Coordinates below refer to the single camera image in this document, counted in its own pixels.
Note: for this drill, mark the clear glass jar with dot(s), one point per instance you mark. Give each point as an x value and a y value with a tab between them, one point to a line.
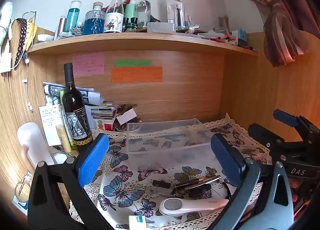
143	14

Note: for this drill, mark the round metal rimmed mirror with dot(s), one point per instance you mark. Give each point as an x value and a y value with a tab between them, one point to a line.
60	157

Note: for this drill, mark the orange sticky note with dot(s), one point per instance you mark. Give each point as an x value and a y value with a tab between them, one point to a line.
136	74

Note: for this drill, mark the clear bottle with illustrated label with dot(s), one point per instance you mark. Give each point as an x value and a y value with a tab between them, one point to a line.
114	17

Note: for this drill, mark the clear packaged cosmetic tube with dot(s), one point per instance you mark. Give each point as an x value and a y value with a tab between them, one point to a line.
178	12

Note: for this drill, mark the white handheld massager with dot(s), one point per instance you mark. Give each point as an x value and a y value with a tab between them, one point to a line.
190	205

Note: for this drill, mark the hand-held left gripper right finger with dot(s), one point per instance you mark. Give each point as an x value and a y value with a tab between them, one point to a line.
226	160

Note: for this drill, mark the brown curtain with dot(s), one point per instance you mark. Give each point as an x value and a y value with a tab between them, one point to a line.
280	10

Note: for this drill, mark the silver black pen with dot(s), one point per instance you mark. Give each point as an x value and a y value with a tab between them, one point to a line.
200	182

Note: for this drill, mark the green sticky note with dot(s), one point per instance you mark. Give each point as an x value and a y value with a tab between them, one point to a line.
133	63

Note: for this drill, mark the person's right hand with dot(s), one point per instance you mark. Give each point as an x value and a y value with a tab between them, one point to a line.
295	190

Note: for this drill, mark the butterfly print lace tablecloth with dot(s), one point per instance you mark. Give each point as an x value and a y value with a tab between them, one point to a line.
140	172

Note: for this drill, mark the white handwritten paper note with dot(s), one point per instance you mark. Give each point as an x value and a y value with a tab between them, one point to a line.
50	125

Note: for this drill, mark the silver spray can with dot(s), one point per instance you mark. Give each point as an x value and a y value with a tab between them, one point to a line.
61	26

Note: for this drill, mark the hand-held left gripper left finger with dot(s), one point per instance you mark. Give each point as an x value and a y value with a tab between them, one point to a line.
92	160

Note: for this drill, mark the white plastic bottle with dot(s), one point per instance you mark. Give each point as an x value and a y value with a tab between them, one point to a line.
33	142

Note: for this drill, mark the dark wine bottle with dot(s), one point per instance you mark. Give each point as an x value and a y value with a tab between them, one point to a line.
75	120

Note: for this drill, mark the pink sticky note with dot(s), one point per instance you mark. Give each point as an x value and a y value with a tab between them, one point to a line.
88	64

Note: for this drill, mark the clear plastic container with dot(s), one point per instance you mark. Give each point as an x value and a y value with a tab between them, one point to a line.
170	136

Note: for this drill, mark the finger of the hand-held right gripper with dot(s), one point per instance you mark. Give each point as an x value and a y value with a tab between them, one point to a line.
261	133
285	117

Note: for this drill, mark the white rectangular box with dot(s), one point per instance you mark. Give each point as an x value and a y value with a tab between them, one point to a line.
161	27

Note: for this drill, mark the stack of small books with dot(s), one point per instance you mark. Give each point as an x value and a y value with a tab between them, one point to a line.
103	117

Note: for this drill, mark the black elastic band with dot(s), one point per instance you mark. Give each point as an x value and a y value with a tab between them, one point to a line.
226	191

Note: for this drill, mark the stack of papers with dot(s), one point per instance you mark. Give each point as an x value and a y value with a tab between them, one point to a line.
86	93

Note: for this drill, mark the teal tall bottle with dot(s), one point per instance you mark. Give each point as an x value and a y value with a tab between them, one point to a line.
72	17

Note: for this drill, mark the small white blue box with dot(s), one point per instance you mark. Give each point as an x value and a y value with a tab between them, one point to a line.
138	222

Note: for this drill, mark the wooden shelf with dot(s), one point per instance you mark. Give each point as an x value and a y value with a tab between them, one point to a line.
140	40

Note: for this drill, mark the small clear perfume bottle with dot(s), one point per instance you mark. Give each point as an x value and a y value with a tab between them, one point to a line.
160	187

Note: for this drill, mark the blue glass bottle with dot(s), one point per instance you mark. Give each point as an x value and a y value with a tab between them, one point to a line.
93	21

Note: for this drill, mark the white blank card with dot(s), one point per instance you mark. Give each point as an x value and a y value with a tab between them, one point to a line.
126	116

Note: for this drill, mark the yellow lip balm tube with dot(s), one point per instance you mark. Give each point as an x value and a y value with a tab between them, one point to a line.
63	138

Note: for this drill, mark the green pump bottle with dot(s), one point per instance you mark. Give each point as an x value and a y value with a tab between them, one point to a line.
130	11

